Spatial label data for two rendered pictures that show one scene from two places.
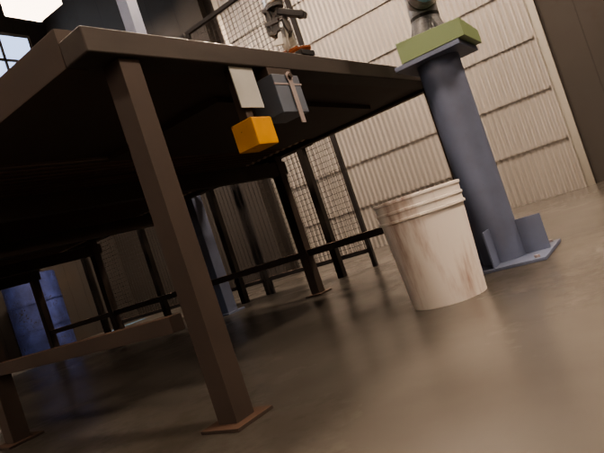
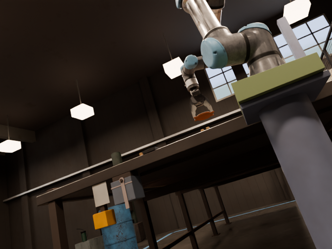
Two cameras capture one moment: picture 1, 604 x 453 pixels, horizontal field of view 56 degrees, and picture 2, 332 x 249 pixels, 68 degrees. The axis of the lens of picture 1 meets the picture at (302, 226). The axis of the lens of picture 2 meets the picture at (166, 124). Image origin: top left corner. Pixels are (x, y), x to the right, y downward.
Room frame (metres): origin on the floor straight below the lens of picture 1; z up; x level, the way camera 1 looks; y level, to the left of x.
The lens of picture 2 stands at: (1.67, -1.44, 0.63)
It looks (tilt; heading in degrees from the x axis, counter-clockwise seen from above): 18 degrees up; 75
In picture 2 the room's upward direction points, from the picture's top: 17 degrees counter-clockwise
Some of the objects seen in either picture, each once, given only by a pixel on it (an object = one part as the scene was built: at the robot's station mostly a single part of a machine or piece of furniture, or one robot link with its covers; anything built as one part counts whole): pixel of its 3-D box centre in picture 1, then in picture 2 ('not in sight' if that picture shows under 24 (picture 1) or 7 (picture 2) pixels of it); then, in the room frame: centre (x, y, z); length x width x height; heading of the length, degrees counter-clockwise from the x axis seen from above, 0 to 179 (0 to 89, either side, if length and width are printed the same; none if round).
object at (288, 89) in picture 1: (280, 100); (127, 190); (1.73, -0.06, 0.77); 0.14 x 0.11 x 0.18; 144
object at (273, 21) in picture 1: (277, 21); (196, 96); (2.25, -0.16, 1.19); 0.09 x 0.08 x 0.12; 68
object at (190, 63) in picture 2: not in sight; (192, 64); (2.25, -0.27, 1.35); 0.11 x 0.11 x 0.08; 83
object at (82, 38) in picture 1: (329, 71); (183, 146); (2.04, -0.27, 0.89); 2.08 x 0.08 x 0.06; 144
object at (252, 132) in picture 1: (246, 108); (102, 204); (1.58, 0.04, 0.74); 0.09 x 0.08 x 0.24; 144
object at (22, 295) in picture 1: (39, 315); not in sight; (6.46, 3.13, 0.46); 0.59 x 0.59 x 0.92
